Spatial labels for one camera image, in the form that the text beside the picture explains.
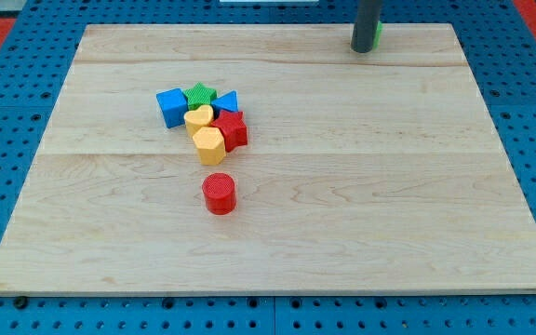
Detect green circle block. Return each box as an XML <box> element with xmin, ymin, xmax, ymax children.
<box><xmin>373</xmin><ymin>20</ymin><xmax>383</xmax><ymax>50</ymax></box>

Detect wooden board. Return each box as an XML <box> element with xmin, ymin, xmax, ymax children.
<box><xmin>0</xmin><ymin>24</ymin><xmax>536</xmax><ymax>297</ymax></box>

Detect red cylinder block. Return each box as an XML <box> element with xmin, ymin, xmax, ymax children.
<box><xmin>202</xmin><ymin>173</ymin><xmax>236</xmax><ymax>215</ymax></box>

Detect blue cube block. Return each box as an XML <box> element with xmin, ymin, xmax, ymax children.
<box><xmin>156</xmin><ymin>88</ymin><xmax>188</xmax><ymax>128</ymax></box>

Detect green star block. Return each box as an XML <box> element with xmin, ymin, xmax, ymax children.
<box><xmin>183</xmin><ymin>82</ymin><xmax>217</xmax><ymax>110</ymax></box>

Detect red star block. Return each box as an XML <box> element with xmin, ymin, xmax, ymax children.
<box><xmin>211</xmin><ymin>110</ymin><xmax>248</xmax><ymax>153</ymax></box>

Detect yellow hexagon block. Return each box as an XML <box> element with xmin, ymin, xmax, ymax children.
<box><xmin>193</xmin><ymin>127</ymin><xmax>226</xmax><ymax>166</ymax></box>

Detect blue triangle block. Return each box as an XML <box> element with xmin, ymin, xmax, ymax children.
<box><xmin>210</xmin><ymin>90</ymin><xmax>239</xmax><ymax>115</ymax></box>

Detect yellow heart block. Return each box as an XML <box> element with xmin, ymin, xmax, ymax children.
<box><xmin>183</xmin><ymin>104</ymin><xmax>214</xmax><ymax>138</ymax></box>

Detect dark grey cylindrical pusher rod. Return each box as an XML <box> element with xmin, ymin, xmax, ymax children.
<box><xmin>351</xmin><ymin>0</ymin><xmax>383</xmax><ymax>53</ymax></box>

